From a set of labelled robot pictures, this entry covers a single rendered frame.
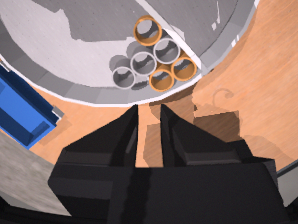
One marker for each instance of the blue tray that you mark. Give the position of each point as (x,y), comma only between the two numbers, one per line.
(18,119)

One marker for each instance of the bronze bushing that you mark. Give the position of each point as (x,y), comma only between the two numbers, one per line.
(187,73)
(161,85)
(147,41)

